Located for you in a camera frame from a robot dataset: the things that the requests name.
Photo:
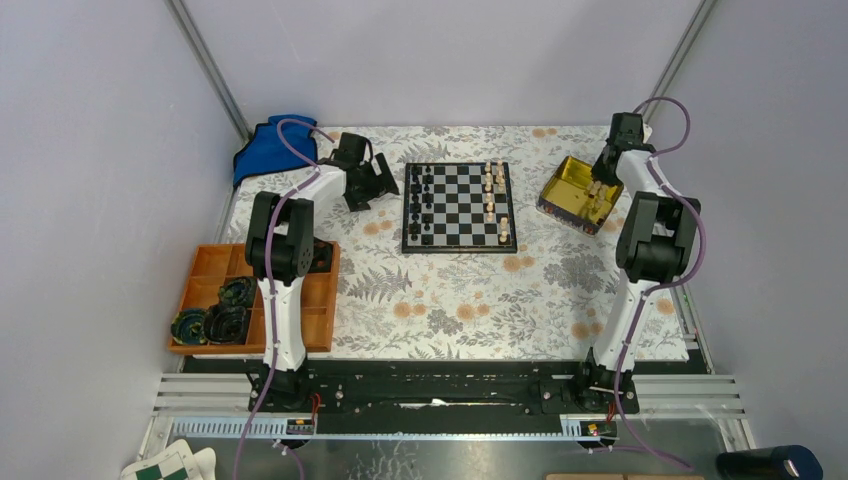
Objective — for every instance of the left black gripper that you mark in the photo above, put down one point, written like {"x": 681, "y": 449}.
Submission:
{"x": 374, "y": 183}

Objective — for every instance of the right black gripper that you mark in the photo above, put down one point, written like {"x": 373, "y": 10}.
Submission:
{"x": 599, "y": 175}

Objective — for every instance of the black white chess board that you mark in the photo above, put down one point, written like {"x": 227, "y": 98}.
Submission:
{"x": 444, "y": 210}

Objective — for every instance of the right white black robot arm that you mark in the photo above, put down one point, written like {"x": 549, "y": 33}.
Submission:
{"x": 653, "y": 250}

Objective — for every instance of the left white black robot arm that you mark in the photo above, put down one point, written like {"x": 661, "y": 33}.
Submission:
{"x": 280, "y": 249}

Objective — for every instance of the folded green chess mat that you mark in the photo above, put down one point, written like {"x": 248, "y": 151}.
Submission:
{"x": 175, "y": 462}

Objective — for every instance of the gold tin box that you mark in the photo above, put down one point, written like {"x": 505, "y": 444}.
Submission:
{"x": 573, "y": 197}

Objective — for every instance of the blue cloth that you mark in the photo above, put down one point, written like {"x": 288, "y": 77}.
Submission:
{"x": 265, "y": 153}

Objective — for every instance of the black orange swirl object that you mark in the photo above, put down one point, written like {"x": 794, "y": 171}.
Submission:
{"x": 323, "y": 257}

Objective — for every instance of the dark green swirl object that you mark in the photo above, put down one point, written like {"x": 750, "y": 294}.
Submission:
{"x": 238, "y": 292}

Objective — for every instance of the orange compartment tray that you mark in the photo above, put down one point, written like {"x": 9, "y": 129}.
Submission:
{"x": 214, "y": 264}

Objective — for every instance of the black swirl coaster in tray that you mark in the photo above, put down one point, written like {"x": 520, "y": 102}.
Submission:
{"x": 226, "y": 324}

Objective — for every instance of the green black swirl disc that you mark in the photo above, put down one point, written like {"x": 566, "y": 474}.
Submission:
{"x": 187, "y": 328}

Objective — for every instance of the dark blue bottle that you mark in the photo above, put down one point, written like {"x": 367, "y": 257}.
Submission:
{"x": 786, "y": 462}

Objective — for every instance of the black mounting base rail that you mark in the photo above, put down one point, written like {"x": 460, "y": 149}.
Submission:
{"x": 352, "y": 386}

